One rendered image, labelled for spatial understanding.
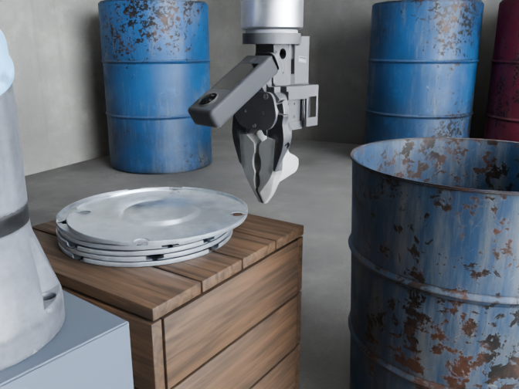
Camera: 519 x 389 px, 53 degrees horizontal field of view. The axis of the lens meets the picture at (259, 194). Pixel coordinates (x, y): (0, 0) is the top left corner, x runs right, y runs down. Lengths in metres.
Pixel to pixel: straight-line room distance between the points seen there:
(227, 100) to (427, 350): 0.49
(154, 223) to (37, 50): 2.31
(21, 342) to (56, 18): 2.82
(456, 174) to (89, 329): 0.88
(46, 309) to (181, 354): 0.35
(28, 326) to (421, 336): 0.60
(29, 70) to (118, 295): 2.38
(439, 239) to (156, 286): 0.40
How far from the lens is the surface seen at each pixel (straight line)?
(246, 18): 0.65
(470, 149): 1.15
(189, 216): 0.84
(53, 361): 0.41
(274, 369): 0.99
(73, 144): 3.22
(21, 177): 0.42
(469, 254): 0.78
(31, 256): 0.42
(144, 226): 0.82
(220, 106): 0.59
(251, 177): 0.68
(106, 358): 0.44
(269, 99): 0.63
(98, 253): 0.80
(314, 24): 3.77
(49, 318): 0.43
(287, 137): 0.63
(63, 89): 3.16
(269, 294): 0.89
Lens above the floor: 0.66
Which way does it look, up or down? 16 degrees down
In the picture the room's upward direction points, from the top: straight up
